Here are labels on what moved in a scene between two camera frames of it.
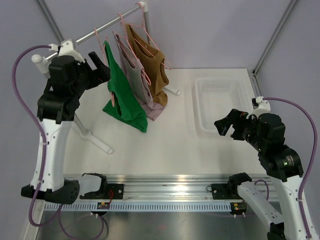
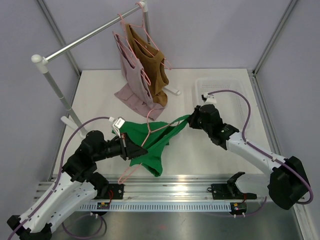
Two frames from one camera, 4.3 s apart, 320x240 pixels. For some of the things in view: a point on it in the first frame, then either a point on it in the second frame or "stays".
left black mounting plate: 112,191 stays
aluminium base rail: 168,187 stays
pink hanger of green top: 102,50 -> 122,180
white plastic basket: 217,97 stays
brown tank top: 153,62 stays
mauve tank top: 134,76 stays
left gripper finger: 96,60 -> 133,150
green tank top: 127,109 -> 152,136
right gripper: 238,118 -> 192,118
